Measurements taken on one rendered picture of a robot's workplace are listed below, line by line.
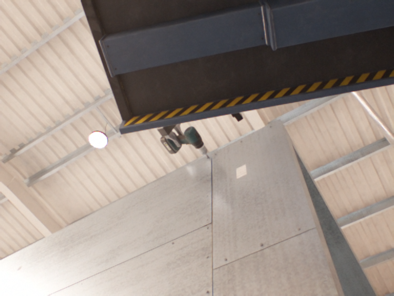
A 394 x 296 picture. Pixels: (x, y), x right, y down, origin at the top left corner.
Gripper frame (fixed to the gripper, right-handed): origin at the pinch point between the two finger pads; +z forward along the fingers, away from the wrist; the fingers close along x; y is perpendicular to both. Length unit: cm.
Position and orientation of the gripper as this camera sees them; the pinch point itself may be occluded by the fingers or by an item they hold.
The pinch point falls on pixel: (180, 139)
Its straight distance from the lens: 208.2
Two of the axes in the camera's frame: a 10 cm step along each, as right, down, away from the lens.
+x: -4.4, 6.7, -5.9
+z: 5.2, 7.3, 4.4
